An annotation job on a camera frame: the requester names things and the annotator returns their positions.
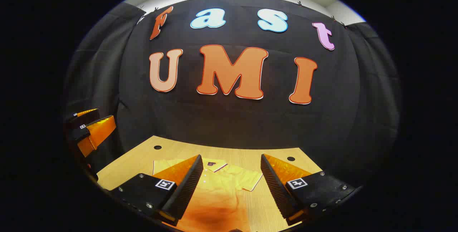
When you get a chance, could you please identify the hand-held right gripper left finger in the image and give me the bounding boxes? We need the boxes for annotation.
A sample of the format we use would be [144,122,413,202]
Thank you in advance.
[109,154,204,225]

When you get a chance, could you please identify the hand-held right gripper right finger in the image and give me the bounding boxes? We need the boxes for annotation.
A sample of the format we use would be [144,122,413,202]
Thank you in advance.
[260,154,362,226]

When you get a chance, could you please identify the orange T-shirt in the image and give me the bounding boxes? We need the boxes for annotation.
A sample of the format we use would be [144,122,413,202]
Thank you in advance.
[153,158,263,232]

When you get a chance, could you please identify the black backdrop cloth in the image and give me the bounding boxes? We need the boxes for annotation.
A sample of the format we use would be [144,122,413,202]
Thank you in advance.
[63,0,401,189]

